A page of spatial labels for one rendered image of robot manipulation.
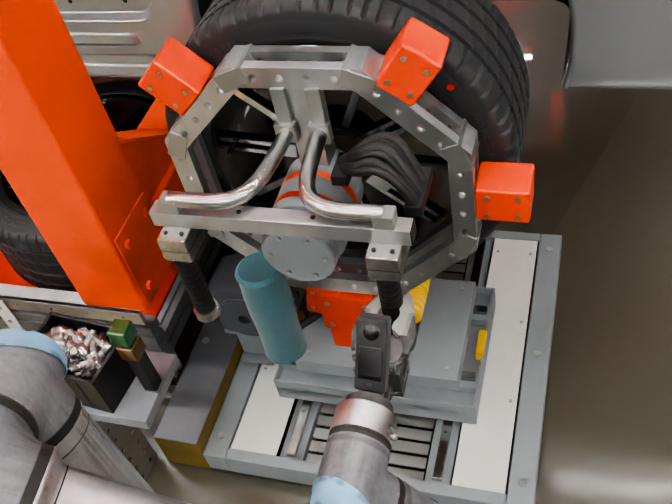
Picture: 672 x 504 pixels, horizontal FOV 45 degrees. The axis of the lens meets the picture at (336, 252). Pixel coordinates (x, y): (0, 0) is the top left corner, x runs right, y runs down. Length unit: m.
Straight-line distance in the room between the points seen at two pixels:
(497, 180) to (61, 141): 0.75
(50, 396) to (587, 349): 1.52
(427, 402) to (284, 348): 0.46
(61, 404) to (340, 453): 0.36
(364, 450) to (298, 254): 0.37
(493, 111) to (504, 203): 0.15
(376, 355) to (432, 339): 0.82
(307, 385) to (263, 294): 0.57
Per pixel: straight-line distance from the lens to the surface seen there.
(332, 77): 1.26
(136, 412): 1.75
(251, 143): 1.54
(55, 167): 1.54
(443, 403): 1.93
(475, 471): 1.95
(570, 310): 2.30
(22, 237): 2.16
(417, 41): 1.21
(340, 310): 1.66
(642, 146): 2.78
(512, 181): 1.35
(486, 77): 1.34
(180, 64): 1.37
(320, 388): 2.00
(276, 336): 1.58
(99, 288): 1.80
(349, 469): 1.10
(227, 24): 1.36
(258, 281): 1.47
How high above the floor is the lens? 1.82
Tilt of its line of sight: 47 degrees down
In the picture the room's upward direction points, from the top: 14 degrees counter-clockwise
